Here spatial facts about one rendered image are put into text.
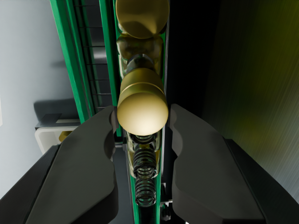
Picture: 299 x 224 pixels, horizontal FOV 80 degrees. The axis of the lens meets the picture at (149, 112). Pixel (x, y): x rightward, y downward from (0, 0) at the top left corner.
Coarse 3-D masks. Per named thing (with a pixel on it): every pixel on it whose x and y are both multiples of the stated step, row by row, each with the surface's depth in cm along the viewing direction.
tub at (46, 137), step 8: (40, 128) 54; (48, 128) 54; (56, 128) 54; (64, 128) 54; (72, 128) 54; (40, 136) 56; (48, 136) 61; (56, 136) 64; (40, 144) 57; (48, 144) 61; (56, 144) 65; (112, 160) 62
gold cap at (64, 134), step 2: (62, 132) 60; (64, 132) 60; (66, 132) 60; (68, 132) 61; (70, 132) 62; (62, 134) 59; (64, 134) 59; (66, 134) 60; (68, 134) 60; (60, 136) 59; (62, 136) 59; (64, 136) 59; (66, 136) 59; (60, 138) 59; (62, 138) 60; (64, 138) 60; (60, 140) 60; (62, 140) 60
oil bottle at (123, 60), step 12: (120, 36) 21; (132, 36) 21; (156, 36) 21; (120, 48) 20; (132, 48) 19; (144, 48) 19; (156, 48) 20; (120, 60) 20; (156, 60) 20; (120, 72) 21; (156, 72) 21
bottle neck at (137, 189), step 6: (138, 180) 27; (144, 180) 26; (150, 180) 26; (138, 186) 26; (144, 186) 25; (150, 186) 26; (138, 192) 25; (144, 192) 25; (150, 192) 25; (138, 198) 24; (144, 198) 26; (150, 198) 26; (138, 204) 25; (144, 204) 26; (150, 204) 25
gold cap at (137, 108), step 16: (128, 80) 13; (144, 80) 12; (160, 80) 14; (128, 96) 11; (144, 96) 11; (160, 96) 11; (128, 112) 11; (144, 112) 11; (160, 112) 11; (128, 128) 12; (144, 128) 12; (160, 128) 12
